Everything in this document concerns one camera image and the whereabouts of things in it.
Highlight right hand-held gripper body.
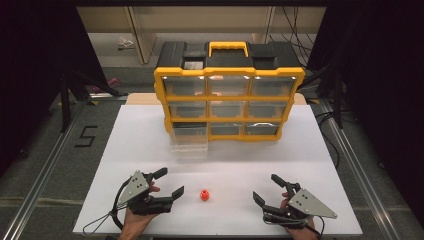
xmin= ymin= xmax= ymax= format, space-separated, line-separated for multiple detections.
xmin=262 ymin=182 xmax=338 ymax=230

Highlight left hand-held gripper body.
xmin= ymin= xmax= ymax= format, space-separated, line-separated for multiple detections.
xmin=117 ymin=170 xmax=174 ymax=216

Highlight clear plastic drawer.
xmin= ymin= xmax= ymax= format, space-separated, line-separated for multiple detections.
xmin=169 ymin=122 xmax=210 ymax=162

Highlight person's right hand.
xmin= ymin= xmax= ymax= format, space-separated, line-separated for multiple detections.
xmin=280 ymin=192 xmax=320 ymax=240

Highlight person's left hand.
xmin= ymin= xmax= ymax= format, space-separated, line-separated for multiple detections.
xmin=119 ymin=181 xmax=161 ymax=236

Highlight black metal stand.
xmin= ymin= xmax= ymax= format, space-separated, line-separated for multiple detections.
xmin=297 ymin=61 xmax=345 ymax=130
xmin=59 ymin=68 xmax=129 ymax=133

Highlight yellow black drawer organizer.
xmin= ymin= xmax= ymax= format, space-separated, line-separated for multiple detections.
xmin=153 ymin=40 xmax=306 ymax=143

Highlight pink object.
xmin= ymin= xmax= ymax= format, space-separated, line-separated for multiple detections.
xmin=91 ymin=76 xmax=121 ymax=95

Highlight dark curtain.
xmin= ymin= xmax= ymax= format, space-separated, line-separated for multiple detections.
xmin=308 ymin=0 xmax=424 ymax=231
xmin=0 ymin=0 xmax=109 ymax=178

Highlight crumpled white paper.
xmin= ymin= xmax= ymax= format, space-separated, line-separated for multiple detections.
xmin=117 ymin=36 xmax=135 ymax=51

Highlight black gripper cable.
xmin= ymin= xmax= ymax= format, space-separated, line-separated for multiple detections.
xmin=304 ymin=215 xmax=326 ymax=240
xmin=82 ymin=178 xmax=134 ymax=236

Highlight metal floor rail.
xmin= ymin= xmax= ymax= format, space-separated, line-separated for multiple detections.
xmin=318 ymin=99 xmax=406 ymax=240
xmin=0 ymin=99 xmax=88 ymax=240

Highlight black floor cable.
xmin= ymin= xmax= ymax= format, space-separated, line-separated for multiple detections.
xmin=314 ymin=110 xmax=342 ymax=170

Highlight hanging black cables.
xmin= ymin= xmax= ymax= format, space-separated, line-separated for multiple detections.
xmin=269 ymin=5 xmax=318 ymax=69

